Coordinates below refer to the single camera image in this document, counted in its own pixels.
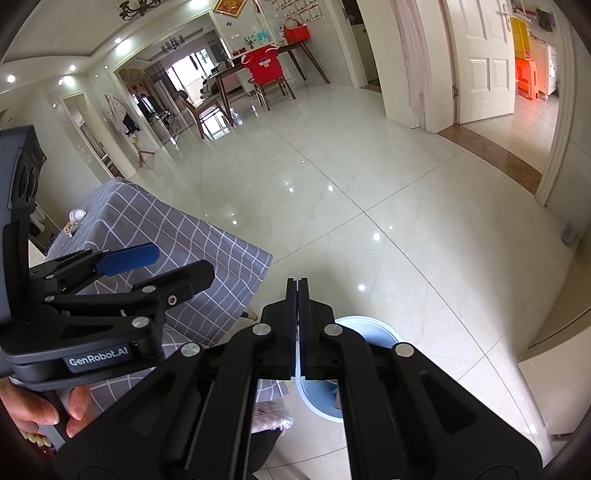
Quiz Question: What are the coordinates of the white blue trash bin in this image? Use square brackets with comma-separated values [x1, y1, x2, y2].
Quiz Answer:
[295, 316, 400, 422]

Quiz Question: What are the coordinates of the wooden coat rack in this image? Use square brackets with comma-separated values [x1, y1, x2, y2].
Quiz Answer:
[104, 95, 156, 174]

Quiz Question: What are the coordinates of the wooden dining table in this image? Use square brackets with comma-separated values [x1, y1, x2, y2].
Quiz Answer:
[213, 41, 331, 123]

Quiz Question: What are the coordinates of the white panel door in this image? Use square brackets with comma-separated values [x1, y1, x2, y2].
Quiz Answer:
[443, 0, 516, 126]

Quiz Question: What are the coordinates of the group of wall sheets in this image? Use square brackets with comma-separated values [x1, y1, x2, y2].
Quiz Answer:
[272, 0, 322, 22]

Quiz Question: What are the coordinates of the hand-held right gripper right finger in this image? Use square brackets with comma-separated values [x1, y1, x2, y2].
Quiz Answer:
[298, 277, 541, 480]

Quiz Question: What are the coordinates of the person's left hand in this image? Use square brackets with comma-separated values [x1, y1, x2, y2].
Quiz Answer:
[0, 379, 93, 438]

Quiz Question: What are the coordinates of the orange plastic stool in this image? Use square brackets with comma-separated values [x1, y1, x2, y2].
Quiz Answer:
[515, 58, 539, 100]

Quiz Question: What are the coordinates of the large dark chandelier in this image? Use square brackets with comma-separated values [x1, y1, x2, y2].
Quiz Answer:
[119, 0, 162, 22]

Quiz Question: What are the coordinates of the wooden dining chair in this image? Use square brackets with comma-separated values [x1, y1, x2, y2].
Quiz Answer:
[178, 90, 236, 140]

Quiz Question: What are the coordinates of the pink patterned cloth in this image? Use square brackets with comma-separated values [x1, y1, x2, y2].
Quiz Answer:
[252, 401, 294, 433]

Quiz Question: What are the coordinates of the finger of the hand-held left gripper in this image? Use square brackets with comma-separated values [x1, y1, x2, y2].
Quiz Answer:
[0, 260, 216, 361]
[30, 243, 160, 296]

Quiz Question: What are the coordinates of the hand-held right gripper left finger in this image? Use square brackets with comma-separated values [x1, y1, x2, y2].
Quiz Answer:
[53, 277, 298, 480]

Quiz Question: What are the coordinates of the wooden chair with red cover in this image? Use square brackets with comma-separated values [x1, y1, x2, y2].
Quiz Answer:
[241, 44, 297, 112]

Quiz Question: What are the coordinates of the red gift bag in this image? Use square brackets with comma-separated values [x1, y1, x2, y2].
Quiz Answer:
[283, 17, 311, 44]

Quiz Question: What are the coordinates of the grey checked tablecloth table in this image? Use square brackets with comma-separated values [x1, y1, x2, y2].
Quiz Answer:
[44, 178, 293, 416]

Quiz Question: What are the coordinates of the yellow hanging cloth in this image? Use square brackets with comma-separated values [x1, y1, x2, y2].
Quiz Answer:
[510, 18, 530, 59]

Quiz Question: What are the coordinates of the red chair cover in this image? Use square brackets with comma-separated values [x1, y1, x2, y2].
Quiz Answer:
[241, 44, 284, 84]

